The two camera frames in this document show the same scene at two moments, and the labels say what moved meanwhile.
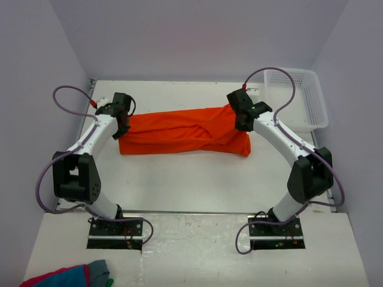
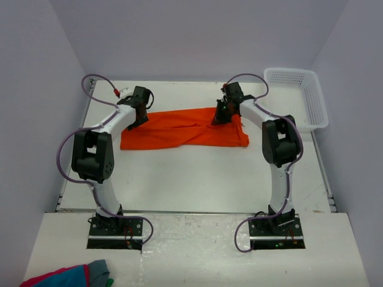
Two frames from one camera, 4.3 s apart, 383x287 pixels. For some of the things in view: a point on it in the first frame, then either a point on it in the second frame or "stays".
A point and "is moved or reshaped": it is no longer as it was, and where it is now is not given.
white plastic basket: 306,110 stays
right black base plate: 274,237 stays
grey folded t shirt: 98,273 stays
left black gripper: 122,123 to 139,116
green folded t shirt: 109,282 stays
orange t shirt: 213,128 is moved or reshaped
